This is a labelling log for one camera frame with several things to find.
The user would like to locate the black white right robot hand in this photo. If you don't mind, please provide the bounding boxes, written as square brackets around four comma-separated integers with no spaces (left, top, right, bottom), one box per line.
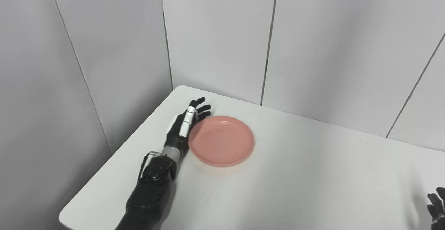
[427,187,445,230]

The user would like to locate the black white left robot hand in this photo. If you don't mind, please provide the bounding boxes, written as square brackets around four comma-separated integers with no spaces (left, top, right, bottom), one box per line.
[164,97,212,153]

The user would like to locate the pink round plate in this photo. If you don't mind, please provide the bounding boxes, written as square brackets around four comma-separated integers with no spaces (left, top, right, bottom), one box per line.
[188,116,256,167]

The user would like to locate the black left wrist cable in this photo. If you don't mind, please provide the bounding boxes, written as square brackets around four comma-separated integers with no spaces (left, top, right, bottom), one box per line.
[137,151,162,185]

